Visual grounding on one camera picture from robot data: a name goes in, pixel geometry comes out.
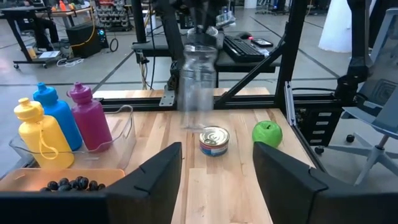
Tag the white draped cover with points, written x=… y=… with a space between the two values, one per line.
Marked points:
x=337 y=28

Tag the person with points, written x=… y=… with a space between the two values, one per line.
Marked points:
x=43 y=31

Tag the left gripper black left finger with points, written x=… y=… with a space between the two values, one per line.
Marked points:
x=155 y=186

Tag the clear plastic bin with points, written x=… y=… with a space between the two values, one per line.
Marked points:
x=121 y=146

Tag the magenta plastic squeeze bottle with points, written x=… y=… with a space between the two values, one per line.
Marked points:
x=90 y=124

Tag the wooden desk with black legs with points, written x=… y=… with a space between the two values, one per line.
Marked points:
x=71 y=12

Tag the green apple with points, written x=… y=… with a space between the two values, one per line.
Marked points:
x=267 y=133

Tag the grey office chair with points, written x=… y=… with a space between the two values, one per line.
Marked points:
x=385 y=93

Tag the black smartphone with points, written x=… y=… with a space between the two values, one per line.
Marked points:
x=262 y=42

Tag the storage rack with bins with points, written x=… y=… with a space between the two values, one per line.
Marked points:
x=112 y=15

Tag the black keyboard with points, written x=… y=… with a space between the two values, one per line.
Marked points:
x=242 y=49

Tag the black grape bunch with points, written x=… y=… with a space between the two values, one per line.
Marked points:
x=77 y=183

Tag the yellow plastic squeeze bottle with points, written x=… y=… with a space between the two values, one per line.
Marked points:
x=43 y=140

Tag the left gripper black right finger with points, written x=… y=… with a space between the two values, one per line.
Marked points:
x=286 y=186

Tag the can with white red label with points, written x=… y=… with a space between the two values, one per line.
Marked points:
x=214 y=141

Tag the black box with white labels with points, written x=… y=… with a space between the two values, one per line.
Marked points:
x=306 y=124

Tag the black computer mouse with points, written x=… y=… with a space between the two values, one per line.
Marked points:
x=245 y=35

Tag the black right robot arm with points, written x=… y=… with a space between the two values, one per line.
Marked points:
x=174 y=46

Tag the silver corner bracket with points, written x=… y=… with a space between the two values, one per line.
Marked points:
x=168 y=98

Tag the blue plastic squeeze bottle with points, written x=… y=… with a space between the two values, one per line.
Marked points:
x=62 y=118

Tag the black equipment cart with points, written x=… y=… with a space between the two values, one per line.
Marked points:
x=292 y=46

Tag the clear jar with black lid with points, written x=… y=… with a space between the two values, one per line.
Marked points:
x=199 y=84

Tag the black computer tower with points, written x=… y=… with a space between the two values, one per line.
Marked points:
x=82 y=40

